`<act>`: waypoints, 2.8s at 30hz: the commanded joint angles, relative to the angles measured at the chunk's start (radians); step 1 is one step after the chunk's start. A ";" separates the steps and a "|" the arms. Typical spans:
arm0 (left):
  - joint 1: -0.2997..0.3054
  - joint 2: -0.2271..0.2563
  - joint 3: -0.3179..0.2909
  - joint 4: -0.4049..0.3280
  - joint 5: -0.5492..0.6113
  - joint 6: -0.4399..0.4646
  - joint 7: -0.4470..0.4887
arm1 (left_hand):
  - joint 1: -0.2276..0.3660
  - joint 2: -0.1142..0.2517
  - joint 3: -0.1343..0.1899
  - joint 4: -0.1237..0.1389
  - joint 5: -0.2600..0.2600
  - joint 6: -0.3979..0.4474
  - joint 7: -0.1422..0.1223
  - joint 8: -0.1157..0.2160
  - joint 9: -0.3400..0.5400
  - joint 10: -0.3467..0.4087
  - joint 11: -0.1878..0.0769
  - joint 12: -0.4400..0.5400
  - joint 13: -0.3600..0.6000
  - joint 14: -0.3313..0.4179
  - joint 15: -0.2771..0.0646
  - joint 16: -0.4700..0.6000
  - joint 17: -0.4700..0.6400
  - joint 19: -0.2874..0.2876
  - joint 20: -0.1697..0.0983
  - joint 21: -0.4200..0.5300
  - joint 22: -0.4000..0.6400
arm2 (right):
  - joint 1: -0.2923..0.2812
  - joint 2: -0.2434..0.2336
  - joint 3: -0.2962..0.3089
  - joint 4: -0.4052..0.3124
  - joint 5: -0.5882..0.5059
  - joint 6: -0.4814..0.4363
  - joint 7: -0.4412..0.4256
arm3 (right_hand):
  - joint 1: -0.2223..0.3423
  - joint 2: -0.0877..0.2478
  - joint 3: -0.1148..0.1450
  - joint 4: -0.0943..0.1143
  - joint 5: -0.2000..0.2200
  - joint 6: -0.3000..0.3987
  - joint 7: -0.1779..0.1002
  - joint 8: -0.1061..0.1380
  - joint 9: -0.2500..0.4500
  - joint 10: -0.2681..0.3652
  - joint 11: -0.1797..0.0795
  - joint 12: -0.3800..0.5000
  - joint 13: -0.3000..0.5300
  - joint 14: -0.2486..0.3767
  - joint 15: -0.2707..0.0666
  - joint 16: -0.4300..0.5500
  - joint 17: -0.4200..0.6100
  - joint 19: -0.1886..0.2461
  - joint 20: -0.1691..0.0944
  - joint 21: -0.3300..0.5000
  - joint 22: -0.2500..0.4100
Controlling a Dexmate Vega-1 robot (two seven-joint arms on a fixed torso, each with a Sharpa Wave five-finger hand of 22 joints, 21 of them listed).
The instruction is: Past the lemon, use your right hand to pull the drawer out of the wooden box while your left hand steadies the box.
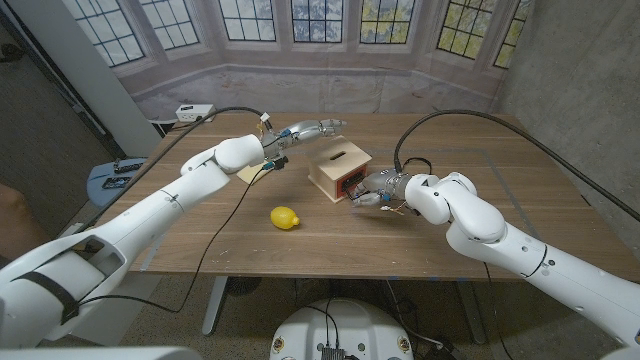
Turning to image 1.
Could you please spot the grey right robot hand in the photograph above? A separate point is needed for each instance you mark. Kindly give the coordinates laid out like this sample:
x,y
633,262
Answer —
x,y
387,184

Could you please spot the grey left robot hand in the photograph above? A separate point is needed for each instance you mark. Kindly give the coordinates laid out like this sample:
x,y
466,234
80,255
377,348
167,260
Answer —
x,y
305,131

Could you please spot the wooden box with slot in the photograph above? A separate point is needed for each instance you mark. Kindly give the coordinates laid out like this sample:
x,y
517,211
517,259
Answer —
x,y
335,160

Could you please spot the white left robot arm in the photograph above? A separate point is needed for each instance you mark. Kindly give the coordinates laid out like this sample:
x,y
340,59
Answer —
x,y
150,215

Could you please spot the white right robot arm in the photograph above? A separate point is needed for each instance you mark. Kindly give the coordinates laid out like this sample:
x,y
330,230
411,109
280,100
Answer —
x,y
500,235

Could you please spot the yellow lemon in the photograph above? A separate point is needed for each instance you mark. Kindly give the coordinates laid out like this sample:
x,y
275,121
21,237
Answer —
x,y
284,217

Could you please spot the printed window backdrop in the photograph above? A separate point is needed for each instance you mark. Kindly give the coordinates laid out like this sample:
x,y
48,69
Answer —
x,y
310,85

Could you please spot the beige wooden block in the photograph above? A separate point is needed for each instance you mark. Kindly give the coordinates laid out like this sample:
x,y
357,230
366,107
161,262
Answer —
x,y
248,174

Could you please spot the white power strip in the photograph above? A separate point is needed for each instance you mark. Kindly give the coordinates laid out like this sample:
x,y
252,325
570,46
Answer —
x,y
192,114

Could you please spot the white robot torso base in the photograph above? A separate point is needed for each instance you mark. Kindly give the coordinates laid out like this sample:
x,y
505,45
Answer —
x,y
345,325

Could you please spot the grey table leg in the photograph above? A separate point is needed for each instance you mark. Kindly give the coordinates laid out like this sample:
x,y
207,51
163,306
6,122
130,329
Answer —
x,y
472,312
215,305

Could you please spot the black flat device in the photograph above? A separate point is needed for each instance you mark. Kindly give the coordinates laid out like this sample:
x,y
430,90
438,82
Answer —
x,y
117,182

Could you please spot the blue round stool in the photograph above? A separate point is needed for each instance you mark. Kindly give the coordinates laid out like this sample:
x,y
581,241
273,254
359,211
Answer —
x,y
100,192

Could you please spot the white robot chest rim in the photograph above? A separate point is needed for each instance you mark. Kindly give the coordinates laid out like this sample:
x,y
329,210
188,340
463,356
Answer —
x,y
100,354

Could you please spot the person leg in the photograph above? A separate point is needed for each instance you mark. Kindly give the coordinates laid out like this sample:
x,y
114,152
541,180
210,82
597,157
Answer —
x,y
12,225

